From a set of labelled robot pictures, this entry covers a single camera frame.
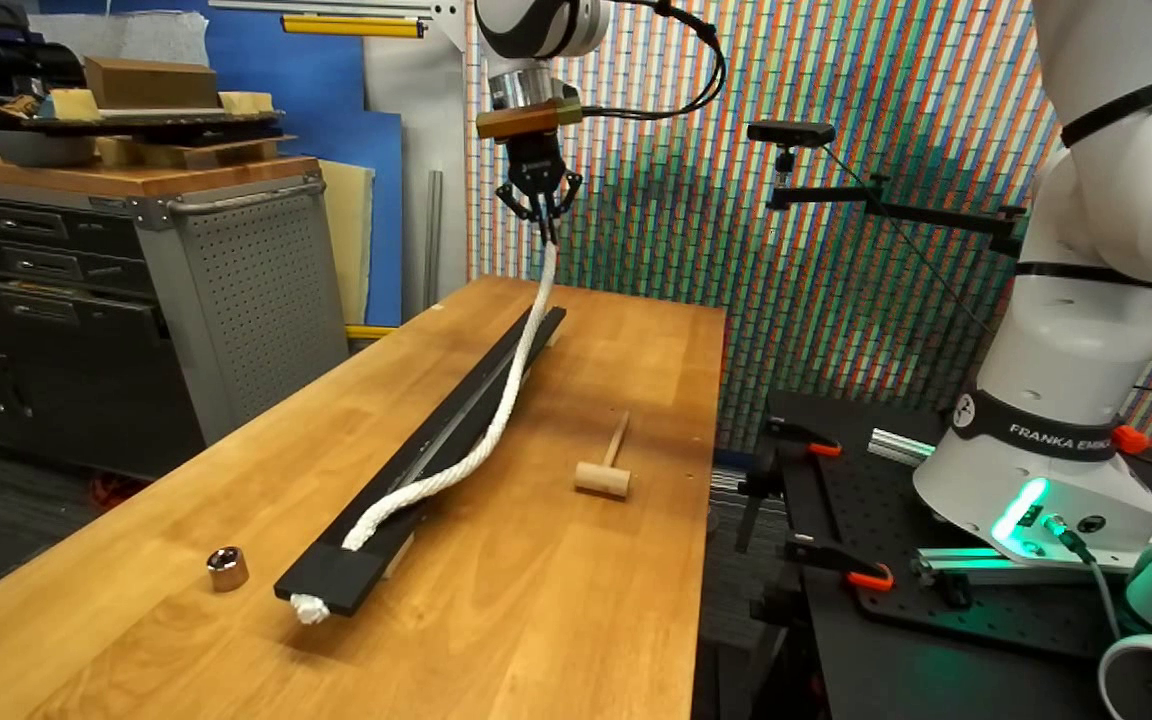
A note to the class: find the grey metal tube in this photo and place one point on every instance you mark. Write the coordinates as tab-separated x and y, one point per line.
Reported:
435	240

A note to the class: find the blue board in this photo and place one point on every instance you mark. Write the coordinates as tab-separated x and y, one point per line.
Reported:
336	133

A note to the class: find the white foam board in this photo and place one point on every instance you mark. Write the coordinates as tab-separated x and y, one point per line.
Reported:
422	120

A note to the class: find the black bag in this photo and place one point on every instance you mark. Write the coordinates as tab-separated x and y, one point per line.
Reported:
11	63

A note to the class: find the aluminium extrusion rail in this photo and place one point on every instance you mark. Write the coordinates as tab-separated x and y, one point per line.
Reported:
962	563

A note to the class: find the beige board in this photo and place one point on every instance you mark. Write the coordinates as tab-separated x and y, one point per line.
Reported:
345	240

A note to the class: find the small wooden mallet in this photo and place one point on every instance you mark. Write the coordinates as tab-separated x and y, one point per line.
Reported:
603	477

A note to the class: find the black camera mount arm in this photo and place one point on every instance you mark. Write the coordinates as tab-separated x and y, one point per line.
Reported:
823	193

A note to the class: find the pale foam block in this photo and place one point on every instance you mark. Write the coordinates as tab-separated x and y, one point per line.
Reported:
68	105
245	105

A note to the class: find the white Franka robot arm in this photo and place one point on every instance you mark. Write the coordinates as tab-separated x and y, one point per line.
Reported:
1082	360

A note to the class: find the black stereo camera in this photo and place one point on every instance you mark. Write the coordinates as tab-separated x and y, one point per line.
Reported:
791	133

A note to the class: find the long black slotted rail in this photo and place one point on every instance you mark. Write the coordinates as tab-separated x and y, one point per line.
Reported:
336	572

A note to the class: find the flat black tray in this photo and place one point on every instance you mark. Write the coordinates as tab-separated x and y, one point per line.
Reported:
28	146

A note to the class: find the short silver profile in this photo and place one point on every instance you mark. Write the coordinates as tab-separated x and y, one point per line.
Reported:
896	447

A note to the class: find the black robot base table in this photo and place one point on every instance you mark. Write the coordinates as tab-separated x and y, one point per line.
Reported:
868	666

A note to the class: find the stacked wooden planks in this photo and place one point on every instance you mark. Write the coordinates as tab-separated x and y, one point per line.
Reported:
203	154

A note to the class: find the white plastic sheet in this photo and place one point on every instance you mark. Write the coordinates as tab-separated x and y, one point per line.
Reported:
121	38

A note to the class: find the brown wooden box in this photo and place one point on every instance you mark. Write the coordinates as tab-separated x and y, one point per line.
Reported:
149	85

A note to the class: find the yellow bar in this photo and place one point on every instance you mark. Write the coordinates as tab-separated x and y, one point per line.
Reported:
353	27

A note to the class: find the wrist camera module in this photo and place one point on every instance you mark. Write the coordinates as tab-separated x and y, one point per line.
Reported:
529	120

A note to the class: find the grey perforated tool cabinet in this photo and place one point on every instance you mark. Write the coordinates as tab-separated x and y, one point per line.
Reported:
242	304

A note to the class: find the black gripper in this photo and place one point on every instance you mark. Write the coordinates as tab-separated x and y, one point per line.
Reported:
536	160

